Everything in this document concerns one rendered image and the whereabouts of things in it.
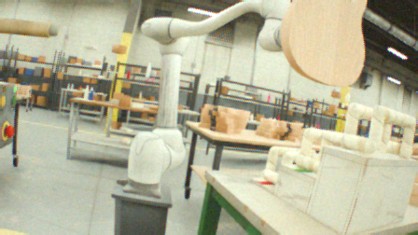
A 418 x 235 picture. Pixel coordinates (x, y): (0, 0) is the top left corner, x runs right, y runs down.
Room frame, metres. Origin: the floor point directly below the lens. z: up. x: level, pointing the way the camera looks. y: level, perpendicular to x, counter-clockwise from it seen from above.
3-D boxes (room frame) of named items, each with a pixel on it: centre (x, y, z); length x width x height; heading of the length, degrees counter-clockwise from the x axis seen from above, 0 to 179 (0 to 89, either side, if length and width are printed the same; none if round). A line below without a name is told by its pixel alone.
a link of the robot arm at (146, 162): (1.30, 0.25, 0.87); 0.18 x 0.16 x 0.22; 160
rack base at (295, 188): (0.73, -0.37, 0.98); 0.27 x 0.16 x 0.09; 111
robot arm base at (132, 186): (1.29, 0.27, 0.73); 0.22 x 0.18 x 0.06; 100
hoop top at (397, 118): (0.55, -0.43, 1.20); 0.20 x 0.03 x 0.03; 110
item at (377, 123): (0.52, -0.36, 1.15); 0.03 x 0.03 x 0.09
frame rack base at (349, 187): (0.59, -0.42, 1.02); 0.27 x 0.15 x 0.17; 111
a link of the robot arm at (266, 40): (1.17, -0.21, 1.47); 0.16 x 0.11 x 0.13; 20
